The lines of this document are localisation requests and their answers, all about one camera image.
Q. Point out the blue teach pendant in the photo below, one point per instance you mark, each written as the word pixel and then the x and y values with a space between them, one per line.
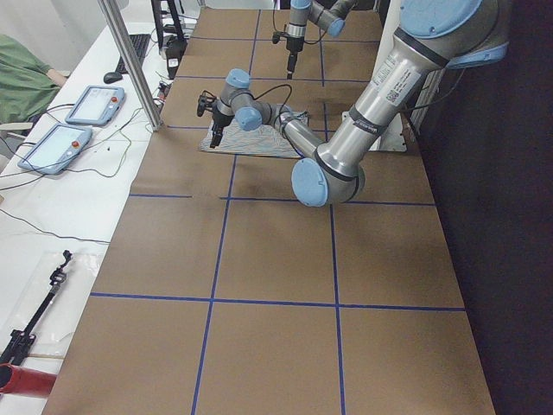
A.
pixel 59 147
pixel 96 106

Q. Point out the person in green shirt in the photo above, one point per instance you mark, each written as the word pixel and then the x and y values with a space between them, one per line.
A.
pixel 28 85

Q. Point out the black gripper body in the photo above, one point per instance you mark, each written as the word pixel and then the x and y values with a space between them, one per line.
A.
pixel 294 45
pixel 218 118

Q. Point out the red cylinder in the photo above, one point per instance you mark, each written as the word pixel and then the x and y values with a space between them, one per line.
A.
pixel 26 381

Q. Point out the near blue teach pendant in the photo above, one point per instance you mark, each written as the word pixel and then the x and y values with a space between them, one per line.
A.
pixel 59 147

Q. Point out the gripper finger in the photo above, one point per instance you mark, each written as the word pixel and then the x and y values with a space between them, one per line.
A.
pixel 291 65
pixel 217 134

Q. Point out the black box with label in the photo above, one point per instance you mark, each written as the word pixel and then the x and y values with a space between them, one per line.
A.
pixel 174 52

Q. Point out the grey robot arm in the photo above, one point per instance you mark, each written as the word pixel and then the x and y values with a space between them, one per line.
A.
pixel 431 35
pixel 329 21

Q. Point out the striped polo shirt white collar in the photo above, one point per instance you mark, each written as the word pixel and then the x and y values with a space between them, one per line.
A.
pixel 264 141

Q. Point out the aluminium frame post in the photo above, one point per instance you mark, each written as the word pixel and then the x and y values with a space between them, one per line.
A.
pixel 121 36

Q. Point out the far blue teach pendant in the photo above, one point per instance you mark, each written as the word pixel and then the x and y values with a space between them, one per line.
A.
pixel 96 106

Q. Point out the black computer mouse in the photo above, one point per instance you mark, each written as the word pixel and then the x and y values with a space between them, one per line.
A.
pixel 112 77

